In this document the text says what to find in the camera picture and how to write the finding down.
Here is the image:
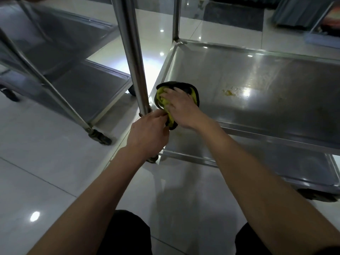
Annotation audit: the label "black trousers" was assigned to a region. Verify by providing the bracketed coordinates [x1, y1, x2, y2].
[97, 209, 271, 255]

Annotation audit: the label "grey and yellow cleaning cloth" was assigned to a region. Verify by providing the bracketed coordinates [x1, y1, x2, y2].
[155, 81, 200, 130]

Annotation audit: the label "person's left forearm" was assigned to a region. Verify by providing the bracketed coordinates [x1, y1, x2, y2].
[26, 147, 149, 255]

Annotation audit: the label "black shirt sleeve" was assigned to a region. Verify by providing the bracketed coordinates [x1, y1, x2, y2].
[311, 247, 340, 255]

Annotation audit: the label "person's right hand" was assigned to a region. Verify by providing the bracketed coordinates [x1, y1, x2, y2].
[159, 87, 210, 130]

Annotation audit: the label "orange banner on stand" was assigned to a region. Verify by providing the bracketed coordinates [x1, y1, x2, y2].
[304, 1, 340, 50]

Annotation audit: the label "person's right forearm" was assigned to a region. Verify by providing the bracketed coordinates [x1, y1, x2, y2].
[196, 118, 340, 255]

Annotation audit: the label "dark floor mat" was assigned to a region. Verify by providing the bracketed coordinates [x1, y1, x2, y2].
[203, 1, 265, 32]

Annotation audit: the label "person's left hand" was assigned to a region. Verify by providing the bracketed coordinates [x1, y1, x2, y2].
[127, 109, 170, 160]

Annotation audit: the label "stainless steel trolley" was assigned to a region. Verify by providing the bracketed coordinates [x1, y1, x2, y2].
[0, 0, 94, 135]
[110, 0, 184, 117]

